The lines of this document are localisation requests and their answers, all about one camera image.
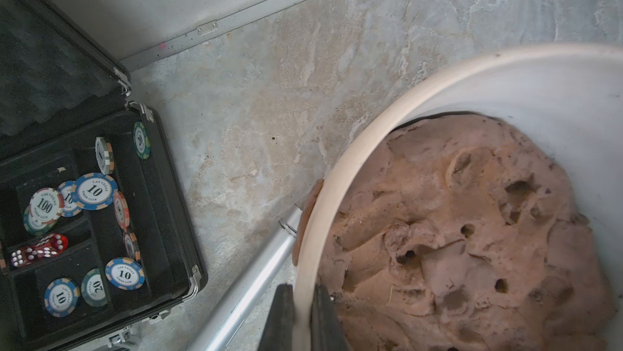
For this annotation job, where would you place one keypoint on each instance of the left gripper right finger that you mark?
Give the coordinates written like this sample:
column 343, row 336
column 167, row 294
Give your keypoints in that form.
column 326, row 330

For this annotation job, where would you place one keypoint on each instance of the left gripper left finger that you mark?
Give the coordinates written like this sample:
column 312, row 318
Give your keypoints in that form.
column 278, row 330

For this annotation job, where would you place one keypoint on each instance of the white ceramic pot with soil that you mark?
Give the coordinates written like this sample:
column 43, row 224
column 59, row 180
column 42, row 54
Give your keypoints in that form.
column 481, row 211

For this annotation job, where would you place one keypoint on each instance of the black poker chip case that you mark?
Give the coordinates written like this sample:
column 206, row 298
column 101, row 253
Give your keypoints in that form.
column 66, row 112

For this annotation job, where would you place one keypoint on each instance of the terracotta saucer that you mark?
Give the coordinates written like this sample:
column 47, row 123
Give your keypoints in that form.
column 304, row 218

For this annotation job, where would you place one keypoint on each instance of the green 20 poker chip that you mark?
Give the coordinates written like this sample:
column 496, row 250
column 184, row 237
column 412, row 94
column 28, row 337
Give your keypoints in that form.
column 92, row 289

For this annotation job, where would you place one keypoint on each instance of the blue 10 poker chip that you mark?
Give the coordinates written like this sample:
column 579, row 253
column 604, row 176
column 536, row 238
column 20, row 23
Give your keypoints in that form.
column 94, row 191

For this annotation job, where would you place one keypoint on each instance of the red dice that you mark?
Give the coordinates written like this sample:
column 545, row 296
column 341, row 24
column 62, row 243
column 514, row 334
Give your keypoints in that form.
column 50, row 246

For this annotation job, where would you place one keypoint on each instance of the red 100 poker chip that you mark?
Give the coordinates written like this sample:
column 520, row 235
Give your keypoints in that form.
column 46, row 205

